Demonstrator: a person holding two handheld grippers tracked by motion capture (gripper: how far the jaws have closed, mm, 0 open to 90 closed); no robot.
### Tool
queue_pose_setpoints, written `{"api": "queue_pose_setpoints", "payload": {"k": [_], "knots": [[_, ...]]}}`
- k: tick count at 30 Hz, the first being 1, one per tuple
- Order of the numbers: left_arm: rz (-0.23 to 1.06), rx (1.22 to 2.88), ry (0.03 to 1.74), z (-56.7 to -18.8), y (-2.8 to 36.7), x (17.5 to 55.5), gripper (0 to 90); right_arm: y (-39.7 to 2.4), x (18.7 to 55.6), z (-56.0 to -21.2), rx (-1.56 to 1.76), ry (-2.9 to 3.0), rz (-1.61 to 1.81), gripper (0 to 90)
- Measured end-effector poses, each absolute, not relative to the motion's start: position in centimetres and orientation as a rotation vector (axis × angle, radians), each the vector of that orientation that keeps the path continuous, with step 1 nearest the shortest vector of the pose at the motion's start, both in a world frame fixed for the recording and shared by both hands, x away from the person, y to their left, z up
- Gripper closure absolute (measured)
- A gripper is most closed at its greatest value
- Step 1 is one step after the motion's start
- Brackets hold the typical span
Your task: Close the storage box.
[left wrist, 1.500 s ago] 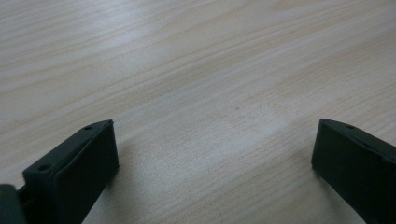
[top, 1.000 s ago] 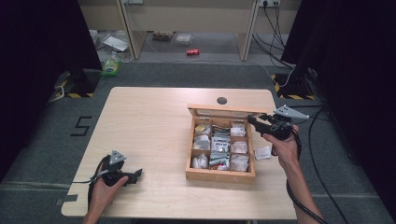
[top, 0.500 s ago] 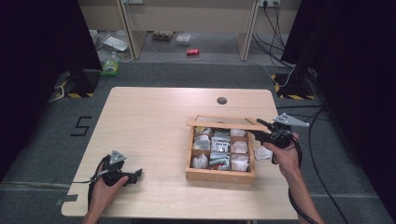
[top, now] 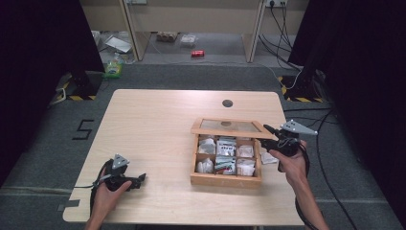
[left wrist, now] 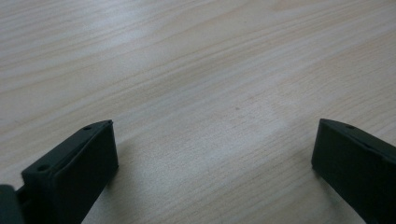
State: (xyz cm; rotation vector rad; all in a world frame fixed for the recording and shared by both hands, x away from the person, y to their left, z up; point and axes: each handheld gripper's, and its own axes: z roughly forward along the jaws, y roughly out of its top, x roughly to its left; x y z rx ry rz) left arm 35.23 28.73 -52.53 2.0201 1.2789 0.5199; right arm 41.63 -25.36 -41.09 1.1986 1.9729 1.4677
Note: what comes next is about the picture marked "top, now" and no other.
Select white tea bag packet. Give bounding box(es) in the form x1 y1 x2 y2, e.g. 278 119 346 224
259 150 280 166

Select clear plastic container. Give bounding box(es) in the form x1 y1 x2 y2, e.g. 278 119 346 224
179 34 199 48

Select white wall power outlet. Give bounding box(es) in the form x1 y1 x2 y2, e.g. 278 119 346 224
264 0 288 9

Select black curtain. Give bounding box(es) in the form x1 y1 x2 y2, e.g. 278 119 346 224
0 0 107 188
287 0 406 223

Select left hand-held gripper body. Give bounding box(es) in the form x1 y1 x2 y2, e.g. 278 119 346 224
102 153 141 193

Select black cables from outlet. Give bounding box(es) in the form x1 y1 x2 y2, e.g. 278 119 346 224
258 2 304 72

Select green plastic bag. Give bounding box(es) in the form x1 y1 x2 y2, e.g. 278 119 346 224
102 53 124 80

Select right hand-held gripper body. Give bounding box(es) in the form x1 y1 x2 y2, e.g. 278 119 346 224
270 119 320 158

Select thin white floor cable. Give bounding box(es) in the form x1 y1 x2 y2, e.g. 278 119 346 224
255 61 304 91

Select white cable loop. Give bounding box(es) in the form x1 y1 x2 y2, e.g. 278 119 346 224
48 87 68 107

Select white plastic sheet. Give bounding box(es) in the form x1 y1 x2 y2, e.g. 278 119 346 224
103 35 133 54

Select person's left hand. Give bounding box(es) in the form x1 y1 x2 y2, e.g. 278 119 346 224
91 169 133 222

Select left hand-held gripper cable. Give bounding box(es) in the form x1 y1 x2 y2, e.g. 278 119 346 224
74 159 112 215

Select hand-held gripper cable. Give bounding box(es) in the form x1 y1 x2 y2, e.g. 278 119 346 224
294 143 313 230
74 159 112 215

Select person's right hand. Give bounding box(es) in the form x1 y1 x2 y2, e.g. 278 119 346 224
267 140 309 190

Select yellow black hazard tape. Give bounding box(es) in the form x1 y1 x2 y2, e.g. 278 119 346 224
55 80 98 102
276 75 324 104

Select thick black floor cable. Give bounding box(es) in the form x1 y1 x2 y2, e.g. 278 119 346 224
315 109 359 230

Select wooden box with glass lid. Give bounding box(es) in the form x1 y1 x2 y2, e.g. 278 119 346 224
190 117 278 189

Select group of tea bag packets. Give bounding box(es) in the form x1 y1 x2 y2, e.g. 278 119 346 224
196 136 257 177

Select right hand-held gripper cable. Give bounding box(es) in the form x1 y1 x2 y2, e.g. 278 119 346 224
294 143 313 230

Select black stand base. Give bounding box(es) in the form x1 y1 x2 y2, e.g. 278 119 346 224
282 74 324 100
68 70 103 99

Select thin black floor cable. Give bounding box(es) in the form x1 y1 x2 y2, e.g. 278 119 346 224
282 107 340 132

